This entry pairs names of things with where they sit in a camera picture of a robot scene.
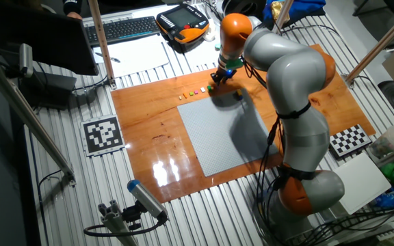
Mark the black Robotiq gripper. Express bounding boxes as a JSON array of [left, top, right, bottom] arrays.
[[210, 67, 238, 86]]

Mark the black sleeved person forearm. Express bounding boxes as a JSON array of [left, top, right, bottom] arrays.
[[62, 0, 83, 14]]

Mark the grey Lego baseplate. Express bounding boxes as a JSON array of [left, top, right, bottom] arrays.
[[176, 87, 280, 178]]

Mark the white paper sheet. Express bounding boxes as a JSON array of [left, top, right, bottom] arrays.
[[92, 33, 170, 79], [183, 29, 226, 68]]

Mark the white rounded plastic object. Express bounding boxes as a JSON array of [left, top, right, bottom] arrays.
[[203, 22, 221, 42]]

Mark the orange black teach pendant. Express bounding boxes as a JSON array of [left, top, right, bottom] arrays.
[[155, 3, 211, 45]]

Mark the black round spool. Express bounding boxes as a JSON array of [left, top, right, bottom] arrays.
[[221, 0, 268, 18]]

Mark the large wooden board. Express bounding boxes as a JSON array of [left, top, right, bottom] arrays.
[[110, 43, 378, 204]]

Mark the gold foil bag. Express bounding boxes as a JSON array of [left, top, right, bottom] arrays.
[[271, 0, 291, 22]]

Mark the blue cloth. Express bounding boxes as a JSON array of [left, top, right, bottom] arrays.
[[261, 0, 327, 30]]

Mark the black computer keyboard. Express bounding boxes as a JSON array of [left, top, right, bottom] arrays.
[[83, 16, 161, 48]]

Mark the dark pen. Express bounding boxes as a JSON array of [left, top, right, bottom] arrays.
[[94, 51, 122, 64]]

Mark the black white fiducial marker plate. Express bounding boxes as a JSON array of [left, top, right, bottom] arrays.
[[80, 114, 126, 157]]

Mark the black white checkerboard plate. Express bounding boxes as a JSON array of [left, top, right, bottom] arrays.
[[329, 124, 373, 158]]

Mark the black computer box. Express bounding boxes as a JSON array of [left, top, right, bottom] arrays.
[[21, 70, 78, 110]]

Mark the white foam board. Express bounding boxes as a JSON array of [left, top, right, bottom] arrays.
[[330, 152, 392, 215]]

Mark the clear plastic container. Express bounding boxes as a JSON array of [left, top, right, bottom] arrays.
[[367, 124, 394, 161]]

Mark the black computer monitor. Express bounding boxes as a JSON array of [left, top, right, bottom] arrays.
[[0, 0, 99, 77]]

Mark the blue plastic bag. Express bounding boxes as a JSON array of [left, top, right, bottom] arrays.
[[374, 189, 394, 209]]

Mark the green printed camera mount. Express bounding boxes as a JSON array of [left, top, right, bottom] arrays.
[[214, 42, 245, 70]]

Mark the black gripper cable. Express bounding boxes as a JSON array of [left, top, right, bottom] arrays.
[[241, 57, 269, 90]]

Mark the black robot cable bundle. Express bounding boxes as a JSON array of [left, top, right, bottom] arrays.
[[251, 115, 394, 246]]

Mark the silver camera with blue cap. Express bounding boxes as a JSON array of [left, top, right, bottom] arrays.
[[127, 179, 169, 221]]

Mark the metal frame post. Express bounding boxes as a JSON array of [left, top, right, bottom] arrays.
[[343, 3, 394, 85]]

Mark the aluminium camera mount profile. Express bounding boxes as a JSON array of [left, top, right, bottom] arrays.
[[97, 200, 143, 246]]

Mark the black camera cable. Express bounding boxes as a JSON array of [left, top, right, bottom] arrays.
[[83, 218, 166, 238]]

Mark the silver depth camera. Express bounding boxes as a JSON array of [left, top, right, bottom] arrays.
[[18, 42, 34, 79]]

